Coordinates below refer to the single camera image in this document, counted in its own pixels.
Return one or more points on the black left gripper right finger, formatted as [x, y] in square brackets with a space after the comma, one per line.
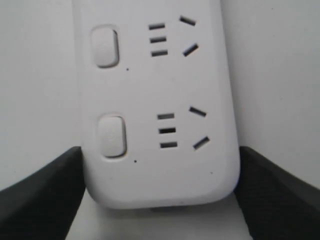
[275, 204]

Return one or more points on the white five-outlet power strip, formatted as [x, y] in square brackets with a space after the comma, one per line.
[157, 118]

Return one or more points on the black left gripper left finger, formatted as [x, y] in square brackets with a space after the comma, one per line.
[43, 205]

